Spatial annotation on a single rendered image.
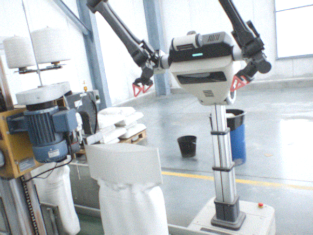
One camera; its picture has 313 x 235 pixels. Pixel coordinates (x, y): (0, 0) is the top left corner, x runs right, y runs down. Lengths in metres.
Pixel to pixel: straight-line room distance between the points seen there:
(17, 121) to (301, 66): 8.44
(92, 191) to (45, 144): 1.08
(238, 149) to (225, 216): 1.64
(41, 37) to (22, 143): 0.51
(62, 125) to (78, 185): 1.19
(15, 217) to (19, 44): 0.87
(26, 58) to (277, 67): 8.25
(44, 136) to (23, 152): 0.20
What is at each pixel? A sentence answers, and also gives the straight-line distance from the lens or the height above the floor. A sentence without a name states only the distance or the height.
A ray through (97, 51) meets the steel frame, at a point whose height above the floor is 1.78.
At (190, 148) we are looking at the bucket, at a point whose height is 0.15.
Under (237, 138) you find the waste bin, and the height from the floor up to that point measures 0.36.
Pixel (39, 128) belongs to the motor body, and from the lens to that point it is 1.35.
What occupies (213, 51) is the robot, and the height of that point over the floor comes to 1.47.
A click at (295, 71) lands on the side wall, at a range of 9.24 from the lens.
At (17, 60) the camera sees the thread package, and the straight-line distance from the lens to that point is 1.63.
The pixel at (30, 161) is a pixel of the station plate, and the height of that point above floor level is 1.08.
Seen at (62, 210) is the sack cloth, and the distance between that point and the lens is 2.08.
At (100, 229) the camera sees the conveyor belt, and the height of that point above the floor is 0.38.
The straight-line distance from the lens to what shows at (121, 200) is 1.60.
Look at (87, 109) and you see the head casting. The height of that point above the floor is 1.23.
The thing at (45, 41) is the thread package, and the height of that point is 1.62.
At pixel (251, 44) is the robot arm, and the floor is 1.48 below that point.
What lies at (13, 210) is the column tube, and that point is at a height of 0.84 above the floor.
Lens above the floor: 1.50
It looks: 12 degrees down
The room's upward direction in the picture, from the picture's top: 8 degrees counter-clockwise
